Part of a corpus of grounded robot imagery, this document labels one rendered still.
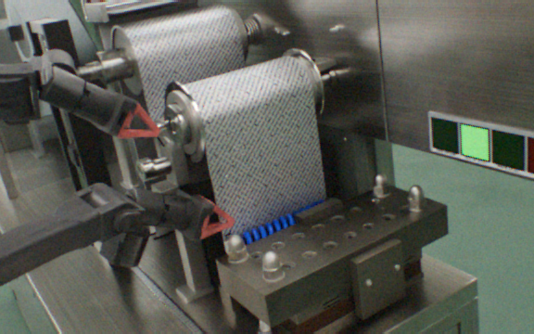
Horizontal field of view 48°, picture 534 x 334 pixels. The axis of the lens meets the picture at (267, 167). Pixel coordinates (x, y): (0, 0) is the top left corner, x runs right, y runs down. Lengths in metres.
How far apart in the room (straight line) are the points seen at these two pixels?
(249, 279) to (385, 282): 0.24
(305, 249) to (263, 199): 0.14
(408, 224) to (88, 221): 0.54
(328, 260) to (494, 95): 0.36
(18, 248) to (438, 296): 0.69
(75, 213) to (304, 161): 0.45
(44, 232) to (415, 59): 0.64
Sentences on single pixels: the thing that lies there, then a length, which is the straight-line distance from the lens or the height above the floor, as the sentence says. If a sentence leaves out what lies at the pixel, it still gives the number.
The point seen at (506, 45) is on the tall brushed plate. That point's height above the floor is 1.34.
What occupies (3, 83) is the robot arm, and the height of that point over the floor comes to 1.39.
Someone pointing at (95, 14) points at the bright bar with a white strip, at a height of 1.44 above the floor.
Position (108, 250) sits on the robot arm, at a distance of 1.01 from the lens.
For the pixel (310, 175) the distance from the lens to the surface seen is 1.16.
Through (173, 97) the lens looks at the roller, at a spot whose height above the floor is 1.30.
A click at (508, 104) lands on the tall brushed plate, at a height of 1.25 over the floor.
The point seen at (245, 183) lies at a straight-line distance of 1.08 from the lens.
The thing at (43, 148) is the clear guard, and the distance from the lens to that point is 2.02.
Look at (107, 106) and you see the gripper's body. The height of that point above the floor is 1.32.
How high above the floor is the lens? 1.53
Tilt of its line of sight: 21 degrees down
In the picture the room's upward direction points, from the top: 9 degrees counter-clockwise
